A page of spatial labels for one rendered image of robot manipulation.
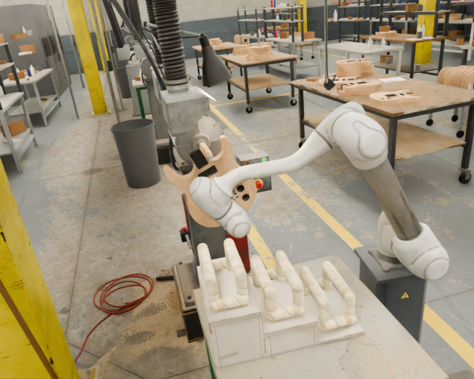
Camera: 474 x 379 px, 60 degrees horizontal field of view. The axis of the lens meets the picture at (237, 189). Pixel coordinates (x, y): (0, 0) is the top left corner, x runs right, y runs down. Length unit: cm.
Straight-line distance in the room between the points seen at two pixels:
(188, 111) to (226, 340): 93
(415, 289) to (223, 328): 114
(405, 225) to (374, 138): 43
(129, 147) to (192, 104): 306
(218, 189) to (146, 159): 329
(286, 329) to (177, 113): 95
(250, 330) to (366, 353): 34
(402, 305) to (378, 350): 81
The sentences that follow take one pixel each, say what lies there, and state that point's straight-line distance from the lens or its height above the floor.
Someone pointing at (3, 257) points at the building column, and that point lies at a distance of 190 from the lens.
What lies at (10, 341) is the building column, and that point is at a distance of 214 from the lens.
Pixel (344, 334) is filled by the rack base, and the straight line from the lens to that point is 132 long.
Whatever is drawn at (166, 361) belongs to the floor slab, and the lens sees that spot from 262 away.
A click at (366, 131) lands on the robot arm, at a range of 139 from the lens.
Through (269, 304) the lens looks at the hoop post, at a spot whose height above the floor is 109.
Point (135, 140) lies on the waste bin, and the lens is 468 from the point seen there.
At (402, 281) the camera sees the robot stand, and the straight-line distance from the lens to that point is 200.
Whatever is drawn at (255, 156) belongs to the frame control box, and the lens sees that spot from 215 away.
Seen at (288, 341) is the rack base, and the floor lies 97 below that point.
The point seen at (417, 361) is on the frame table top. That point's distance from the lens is 130.
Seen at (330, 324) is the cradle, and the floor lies 97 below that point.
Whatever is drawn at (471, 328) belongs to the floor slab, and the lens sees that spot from 288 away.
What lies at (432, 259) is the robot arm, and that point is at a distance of 174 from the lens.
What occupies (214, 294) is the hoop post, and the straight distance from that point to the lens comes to 113.
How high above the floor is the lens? 186
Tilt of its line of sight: 24 degrees down
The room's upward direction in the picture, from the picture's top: 6 degrees counter-clockwise
